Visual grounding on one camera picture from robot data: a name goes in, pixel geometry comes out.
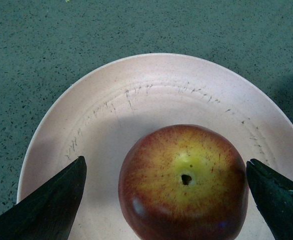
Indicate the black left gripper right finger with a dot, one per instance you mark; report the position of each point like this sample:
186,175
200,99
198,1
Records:
273,196

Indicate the red yellow apple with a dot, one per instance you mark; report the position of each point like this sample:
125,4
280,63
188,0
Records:
183,182

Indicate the pink plate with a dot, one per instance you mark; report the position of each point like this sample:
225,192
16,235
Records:
102,115

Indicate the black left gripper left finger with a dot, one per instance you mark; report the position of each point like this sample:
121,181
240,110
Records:
49,212

